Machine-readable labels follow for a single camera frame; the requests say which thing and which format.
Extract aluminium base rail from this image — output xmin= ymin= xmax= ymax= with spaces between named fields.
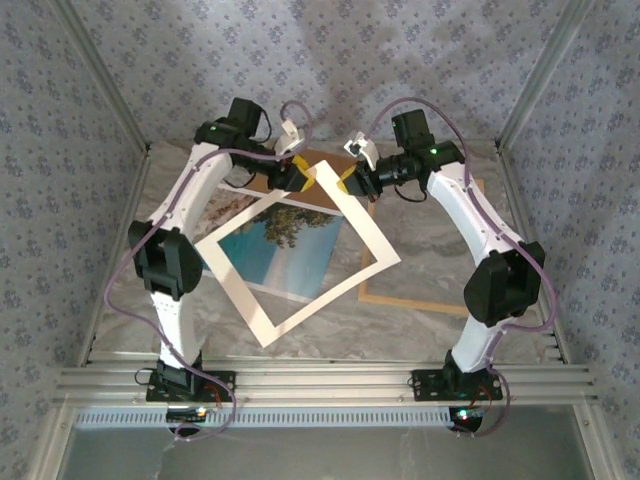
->
xmin=54 ymin=357 xmax=599 ymax=406

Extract white mat board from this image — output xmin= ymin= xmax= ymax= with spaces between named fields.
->
xmin=193 ymin=159 xmax=403 ymax=350

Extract aluminium corner post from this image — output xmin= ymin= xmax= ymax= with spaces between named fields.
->
xmin=49 ymin=0 xmax=152 ymax=154
xmin=494 ymin=0 xmax=596 ymax=151

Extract grey slotted cable duct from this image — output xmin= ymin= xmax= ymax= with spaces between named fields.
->
xmin=74 ymin=405 xmax=454 ymax=430

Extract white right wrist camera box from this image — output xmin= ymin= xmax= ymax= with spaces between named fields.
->
xmin=342 ymin=130 xmax=382 ymax=170

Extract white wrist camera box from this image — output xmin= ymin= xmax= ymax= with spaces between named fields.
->
xmin=273 ymin=116 xmax=305 ymax=156
xmin=342 ymin=130 xmax=382 ymax=170

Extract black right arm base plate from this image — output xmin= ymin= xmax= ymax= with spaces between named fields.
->
xmin=410 ymin=368 xmax=504 ymax=403

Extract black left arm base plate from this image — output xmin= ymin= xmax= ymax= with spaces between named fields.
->
xmin=145 ymin=370 xmax=237 ymax=403

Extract small electronics board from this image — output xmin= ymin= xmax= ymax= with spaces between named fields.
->
xmin=448 ymin=407 xmax=486 ymax=431
xmin=166 ymin=407 xmax=209 ymax=424

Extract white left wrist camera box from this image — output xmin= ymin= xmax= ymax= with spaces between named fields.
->
xmin=273 ymin=116 xmax=305 ymax=156

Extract aluminium side rail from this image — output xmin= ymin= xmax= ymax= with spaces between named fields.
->
xmin=497 ymin=144 xmax=574 ymax=365
xmin=77 ymin=144 xmax=154 ymax=369

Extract tree and sky photo print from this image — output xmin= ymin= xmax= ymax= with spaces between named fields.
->
xmin=198 ymin=182 xmax=347 ymax=305

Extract light wooden picture frame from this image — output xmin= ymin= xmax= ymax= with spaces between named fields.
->
xmin=357 ymin=177 xmax=486 ymax=317

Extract brown backing board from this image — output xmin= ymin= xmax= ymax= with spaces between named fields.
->
xmin=249 ymin=148 xmax=357 ymax=215

